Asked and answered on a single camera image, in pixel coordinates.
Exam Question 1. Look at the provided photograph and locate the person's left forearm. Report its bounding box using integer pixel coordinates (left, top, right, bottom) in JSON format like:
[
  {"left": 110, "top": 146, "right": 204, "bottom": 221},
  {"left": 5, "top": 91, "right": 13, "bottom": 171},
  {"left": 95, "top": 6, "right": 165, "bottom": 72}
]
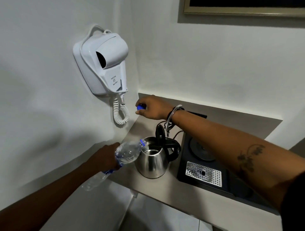
[{"left": 0, "top": 160, "right": 105, "bottom": 231}]

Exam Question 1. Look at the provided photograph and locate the black power cable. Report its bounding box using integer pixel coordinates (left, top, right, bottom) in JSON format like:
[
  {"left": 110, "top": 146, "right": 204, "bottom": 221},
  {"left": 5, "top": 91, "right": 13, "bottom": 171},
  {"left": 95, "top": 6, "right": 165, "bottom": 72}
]
[{"left": 156, "top": 120, "right": 185, "bottom": 141}]

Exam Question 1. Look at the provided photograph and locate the black kettle base tray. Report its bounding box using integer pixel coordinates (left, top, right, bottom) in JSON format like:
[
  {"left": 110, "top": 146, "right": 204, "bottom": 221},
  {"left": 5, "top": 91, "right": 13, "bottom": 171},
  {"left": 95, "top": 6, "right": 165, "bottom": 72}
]
[{"left": 177, "top": 132, "right": 278, "bottom": 212}]

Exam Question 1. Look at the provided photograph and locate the silver bangle bracelet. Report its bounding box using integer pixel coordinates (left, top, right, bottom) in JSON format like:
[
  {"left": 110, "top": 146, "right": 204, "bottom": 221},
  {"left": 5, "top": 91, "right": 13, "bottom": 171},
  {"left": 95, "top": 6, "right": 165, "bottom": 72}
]
[{"left": 165, "top": 105, "right": 183, "bottom": 131}]

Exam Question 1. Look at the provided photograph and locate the stainless steel electric kettle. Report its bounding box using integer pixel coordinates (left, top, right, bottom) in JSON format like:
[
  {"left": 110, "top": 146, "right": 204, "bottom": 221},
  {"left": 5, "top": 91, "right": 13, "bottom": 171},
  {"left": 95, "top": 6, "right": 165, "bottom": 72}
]
[{"left": 135, "top": 125, "right": 181, "bottom": 179}]

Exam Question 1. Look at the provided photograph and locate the gold picture frame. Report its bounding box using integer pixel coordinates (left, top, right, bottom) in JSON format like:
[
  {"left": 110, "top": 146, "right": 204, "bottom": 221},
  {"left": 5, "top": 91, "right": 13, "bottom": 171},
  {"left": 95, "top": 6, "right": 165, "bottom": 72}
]
[{"left": 183, "top": 0, "right": 305, "bottom": 18}]

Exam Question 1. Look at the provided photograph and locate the person's left hand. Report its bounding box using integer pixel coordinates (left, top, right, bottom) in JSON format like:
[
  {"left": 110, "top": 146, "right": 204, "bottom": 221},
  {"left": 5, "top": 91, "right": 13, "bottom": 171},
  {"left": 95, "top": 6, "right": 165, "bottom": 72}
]
[{"left": 88, "top": 142, "right": 121, "bottom": 172}]

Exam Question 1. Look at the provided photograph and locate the black sleeve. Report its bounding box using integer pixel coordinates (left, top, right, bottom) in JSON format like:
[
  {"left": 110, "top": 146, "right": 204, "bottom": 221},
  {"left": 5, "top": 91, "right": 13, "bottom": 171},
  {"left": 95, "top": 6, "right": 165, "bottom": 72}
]
[{"left": 280, "top": 172, "right": 305, "bottom": 231}]

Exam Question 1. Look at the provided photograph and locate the white wall-mounted hair dryer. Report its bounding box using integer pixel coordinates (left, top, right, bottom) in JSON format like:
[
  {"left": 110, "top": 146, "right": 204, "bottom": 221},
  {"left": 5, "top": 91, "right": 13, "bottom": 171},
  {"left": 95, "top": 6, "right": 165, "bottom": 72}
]
[{"left": 73, "top": 25, "right": 129, "bottom": 96}]

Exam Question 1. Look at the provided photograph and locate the person's right forearm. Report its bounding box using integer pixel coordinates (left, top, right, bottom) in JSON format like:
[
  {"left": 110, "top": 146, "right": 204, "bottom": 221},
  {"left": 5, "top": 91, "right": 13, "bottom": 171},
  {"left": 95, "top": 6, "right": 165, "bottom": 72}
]
[{"left": 170, "top": 108, "right": 305, "bottom": 211}]

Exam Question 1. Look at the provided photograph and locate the clear plastic water bottle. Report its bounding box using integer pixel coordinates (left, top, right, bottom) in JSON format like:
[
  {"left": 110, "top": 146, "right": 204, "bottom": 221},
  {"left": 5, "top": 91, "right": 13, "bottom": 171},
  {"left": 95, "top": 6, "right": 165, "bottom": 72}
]
[{"left": 82, "top": 139, "right": 146, "bottom": 191}]

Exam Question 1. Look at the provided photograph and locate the person's right hand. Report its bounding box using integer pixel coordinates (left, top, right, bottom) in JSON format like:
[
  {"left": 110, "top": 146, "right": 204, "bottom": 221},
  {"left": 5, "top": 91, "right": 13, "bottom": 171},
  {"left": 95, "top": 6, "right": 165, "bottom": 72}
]
[{"left": 135, "top": 95, "right": 175, "bottom": 120}]

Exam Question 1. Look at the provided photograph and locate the black thread bracelet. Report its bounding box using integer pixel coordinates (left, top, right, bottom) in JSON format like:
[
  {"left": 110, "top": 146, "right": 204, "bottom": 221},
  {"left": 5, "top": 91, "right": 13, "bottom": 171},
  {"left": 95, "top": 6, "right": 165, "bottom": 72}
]
[{"left": 167, "top": 108, "right": 185, "bottom": 126}]

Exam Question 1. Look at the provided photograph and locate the white coiled hair dryer cord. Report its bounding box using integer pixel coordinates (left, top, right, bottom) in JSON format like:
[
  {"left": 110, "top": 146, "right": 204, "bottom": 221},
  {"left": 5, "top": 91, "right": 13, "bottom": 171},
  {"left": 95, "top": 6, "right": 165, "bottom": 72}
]
[{"left": 113, "top": 93, "right": 130, "bottom": 125}]

